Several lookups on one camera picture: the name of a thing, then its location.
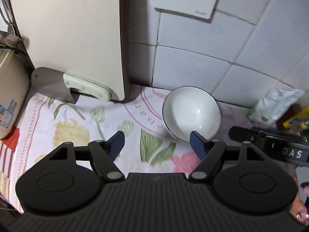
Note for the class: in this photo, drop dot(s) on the white bowl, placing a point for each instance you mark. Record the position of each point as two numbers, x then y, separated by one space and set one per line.
187 109

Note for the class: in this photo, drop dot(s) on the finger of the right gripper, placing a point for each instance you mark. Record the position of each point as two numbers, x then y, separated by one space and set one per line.
255 135

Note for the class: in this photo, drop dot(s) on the hanging ladle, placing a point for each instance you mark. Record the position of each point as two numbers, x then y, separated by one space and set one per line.
7 17

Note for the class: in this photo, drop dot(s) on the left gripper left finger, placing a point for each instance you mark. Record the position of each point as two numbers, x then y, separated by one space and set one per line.
104 153

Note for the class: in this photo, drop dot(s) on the floral tablecloth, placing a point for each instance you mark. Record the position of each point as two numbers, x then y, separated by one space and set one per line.
45 123

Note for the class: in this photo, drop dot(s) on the white salt bag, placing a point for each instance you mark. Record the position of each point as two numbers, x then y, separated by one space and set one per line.
269 109

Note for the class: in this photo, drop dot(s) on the person's hand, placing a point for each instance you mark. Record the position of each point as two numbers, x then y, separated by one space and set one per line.
299 211

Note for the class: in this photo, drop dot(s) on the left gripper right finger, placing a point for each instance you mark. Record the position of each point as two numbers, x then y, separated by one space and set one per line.
211 154

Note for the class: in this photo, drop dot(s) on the white cutting board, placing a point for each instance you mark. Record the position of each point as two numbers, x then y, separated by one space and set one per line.
85 38

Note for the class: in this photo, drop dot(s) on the cleaver with white handle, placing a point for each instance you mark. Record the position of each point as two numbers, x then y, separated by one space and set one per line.
66 87

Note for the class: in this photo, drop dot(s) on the white rice cooker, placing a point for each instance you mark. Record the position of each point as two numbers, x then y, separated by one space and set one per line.
14 82

